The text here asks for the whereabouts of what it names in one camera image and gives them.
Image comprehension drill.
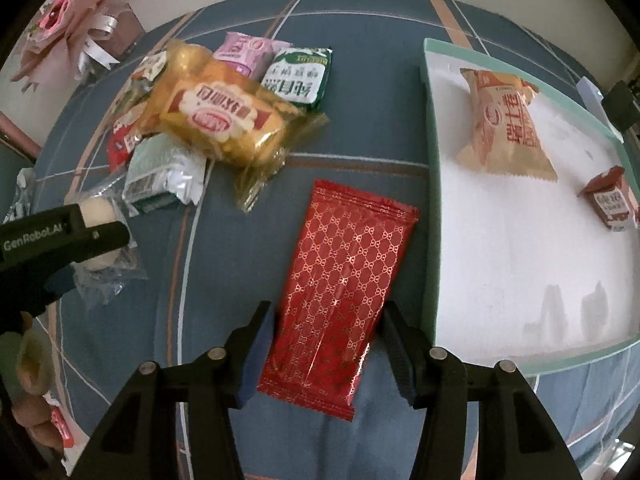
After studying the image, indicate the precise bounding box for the black power adapter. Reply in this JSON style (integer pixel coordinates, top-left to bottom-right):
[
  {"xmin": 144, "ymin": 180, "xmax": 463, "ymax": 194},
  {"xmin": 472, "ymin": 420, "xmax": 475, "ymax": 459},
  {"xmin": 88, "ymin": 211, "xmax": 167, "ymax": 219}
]
[{"xmin": 600, "ymin": 80, "xmax": 640, "ymax": 133}]

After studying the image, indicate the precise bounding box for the clear packet with white cake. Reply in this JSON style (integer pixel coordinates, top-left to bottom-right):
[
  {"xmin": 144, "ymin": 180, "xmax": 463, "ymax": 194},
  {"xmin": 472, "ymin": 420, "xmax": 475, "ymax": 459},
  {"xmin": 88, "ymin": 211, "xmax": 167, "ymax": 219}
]
[{"xmin": 72, "ymin": 195, "xmax": 148, "ymax": 313}]

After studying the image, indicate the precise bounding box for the dark green snack packet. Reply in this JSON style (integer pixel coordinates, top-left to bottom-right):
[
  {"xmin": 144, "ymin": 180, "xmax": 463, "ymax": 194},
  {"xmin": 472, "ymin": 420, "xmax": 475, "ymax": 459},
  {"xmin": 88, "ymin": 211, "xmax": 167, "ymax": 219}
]
[{"xmin": 259, "ymin": 46, "xmax": 335, "ymax": 113}]

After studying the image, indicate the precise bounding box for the person's left hand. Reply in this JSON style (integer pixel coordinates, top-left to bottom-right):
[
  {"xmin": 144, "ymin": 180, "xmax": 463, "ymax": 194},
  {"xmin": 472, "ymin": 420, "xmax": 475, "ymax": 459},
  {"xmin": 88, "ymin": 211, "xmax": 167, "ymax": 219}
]
[{"xmin": 0, "ymin": 330, "xmax": 63, "ymax": 453}]

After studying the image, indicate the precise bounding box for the orange cake roll packet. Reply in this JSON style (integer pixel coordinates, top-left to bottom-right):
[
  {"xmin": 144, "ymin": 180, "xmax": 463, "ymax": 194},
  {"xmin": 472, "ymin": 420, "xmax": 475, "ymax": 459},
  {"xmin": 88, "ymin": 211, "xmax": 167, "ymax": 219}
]
[{"xmin": 454, "ymin": 67, "xmax": 559, "ymax": 182}]

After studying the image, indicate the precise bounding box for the light green snack packet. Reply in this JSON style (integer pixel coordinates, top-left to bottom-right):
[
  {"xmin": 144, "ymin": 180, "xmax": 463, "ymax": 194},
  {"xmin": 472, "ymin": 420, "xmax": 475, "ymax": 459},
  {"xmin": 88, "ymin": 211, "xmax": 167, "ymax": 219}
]
[{"xmin": 121, "ymin": 132, "xmax": 208, "ymax": 217}]

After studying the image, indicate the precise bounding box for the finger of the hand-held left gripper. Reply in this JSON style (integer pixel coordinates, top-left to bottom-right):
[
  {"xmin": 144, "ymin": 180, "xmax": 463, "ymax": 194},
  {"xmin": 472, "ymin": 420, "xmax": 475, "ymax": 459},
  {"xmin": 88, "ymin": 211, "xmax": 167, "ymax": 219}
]
[
  {"xmin": 22, "ymin": 262, "xmax": 77, "ymax": 317},
  {"xmin": 81, "ymin": 220, "xmax": 131, "ymax": 264}
]

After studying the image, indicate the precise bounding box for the yellow biscuit packet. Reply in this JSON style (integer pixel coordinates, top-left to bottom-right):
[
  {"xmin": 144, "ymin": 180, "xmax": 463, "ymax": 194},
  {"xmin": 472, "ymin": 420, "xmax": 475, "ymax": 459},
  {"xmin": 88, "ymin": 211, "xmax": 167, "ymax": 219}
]
[{"xmin": 135, "ymin": 40, "xmax": 331, "ymax": 213}]

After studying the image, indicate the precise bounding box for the crumpled silver wrapper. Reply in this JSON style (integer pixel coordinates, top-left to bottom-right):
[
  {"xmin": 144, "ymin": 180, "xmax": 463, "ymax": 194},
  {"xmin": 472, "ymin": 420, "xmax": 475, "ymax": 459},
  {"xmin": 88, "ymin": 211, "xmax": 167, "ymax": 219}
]
[{"xmin": 2, "ymin": 167, "xmax": 38, "ymax": 226}]

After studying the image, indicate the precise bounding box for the pink flower bouquet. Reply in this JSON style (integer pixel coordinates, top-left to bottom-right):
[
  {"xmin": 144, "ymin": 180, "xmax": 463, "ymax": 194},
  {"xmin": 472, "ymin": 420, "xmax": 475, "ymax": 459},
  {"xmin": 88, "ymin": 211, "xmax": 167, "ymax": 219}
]
[{"xmin": 10, "ymin": 0, "xmax": 156, "ymax": 93}]

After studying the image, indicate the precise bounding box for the white floral snack packet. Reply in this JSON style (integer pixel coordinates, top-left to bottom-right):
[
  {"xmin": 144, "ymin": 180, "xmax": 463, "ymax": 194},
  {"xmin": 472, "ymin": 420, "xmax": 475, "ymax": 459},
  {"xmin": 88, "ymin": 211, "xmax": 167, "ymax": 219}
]
[{"xmin": 112, "ymin": 52, "xmax": 168, "ymax": 126}]

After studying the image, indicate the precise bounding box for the small brown-red snack packet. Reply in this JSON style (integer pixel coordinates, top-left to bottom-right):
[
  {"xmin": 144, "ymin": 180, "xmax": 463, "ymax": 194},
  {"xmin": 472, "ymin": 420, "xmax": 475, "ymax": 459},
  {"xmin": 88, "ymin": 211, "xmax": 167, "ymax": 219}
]
[{"xmin": 579, "ymin": 166, "xmax": 638, "ymax": 233}]

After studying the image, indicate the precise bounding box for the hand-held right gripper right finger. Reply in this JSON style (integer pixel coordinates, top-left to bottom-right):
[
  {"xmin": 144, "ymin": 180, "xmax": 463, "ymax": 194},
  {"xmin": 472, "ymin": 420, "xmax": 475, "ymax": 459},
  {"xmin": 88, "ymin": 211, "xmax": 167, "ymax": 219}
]
[{"xmin": 382, "ymin": 301, "xmax": 583, "ymax": 480}]

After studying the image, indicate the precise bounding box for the white power strip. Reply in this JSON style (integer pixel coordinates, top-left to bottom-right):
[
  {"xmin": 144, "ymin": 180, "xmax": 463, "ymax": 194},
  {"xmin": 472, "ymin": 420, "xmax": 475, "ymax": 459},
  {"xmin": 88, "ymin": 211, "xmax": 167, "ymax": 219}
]
[{"xmin": 575, "ymin": 76, "xmax": 626, "ymax": 143}]

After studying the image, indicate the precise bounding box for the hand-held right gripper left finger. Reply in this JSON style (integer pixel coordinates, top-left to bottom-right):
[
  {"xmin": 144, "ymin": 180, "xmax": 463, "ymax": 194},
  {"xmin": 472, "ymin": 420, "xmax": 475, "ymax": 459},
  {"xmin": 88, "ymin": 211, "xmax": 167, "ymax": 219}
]
[{"xmin": 70, "ymin": 301, "xmax": 276, "ymax": 480}]

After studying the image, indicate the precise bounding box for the pink snack packet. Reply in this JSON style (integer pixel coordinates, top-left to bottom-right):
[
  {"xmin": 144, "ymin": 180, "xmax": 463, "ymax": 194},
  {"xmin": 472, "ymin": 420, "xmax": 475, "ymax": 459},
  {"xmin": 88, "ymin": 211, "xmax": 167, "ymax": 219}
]
[{"xmin": 212, "ymin": 31, "xmax": 293, "ymax": 81}]

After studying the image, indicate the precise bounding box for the teal-rimmed white tray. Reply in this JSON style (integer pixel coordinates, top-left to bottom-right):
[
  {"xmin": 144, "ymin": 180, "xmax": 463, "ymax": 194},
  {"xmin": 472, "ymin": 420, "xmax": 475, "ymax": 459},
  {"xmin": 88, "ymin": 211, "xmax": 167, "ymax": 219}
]
[{"xmin": 421, "ymin": 37, "xmax": 640, "ymax": 376}]

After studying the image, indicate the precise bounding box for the red gold-patterned snack packet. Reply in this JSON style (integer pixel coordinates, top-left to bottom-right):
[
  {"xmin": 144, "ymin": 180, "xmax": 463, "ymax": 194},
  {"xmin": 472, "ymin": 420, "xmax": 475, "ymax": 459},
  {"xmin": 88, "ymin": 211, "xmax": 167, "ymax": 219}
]
[{"xmin": 256, "ymin": 178, "xmax": 421, "ymax": 423}]

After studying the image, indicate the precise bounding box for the red and white snack packet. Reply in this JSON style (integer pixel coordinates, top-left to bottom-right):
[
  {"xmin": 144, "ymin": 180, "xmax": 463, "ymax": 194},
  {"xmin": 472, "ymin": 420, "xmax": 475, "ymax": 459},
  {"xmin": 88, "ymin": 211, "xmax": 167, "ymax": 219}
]
[{"xmin": 105, "ymin": 110, "xmax": 151, "ymax": 173}]

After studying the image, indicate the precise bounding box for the small red snack packet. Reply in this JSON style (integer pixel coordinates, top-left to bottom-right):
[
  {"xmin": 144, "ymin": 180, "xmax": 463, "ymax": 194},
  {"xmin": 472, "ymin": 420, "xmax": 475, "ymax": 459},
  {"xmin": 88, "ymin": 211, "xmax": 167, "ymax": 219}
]
[{"xmin": 45, "ymin": 395, "xmax": 76, "ymax": 451}]

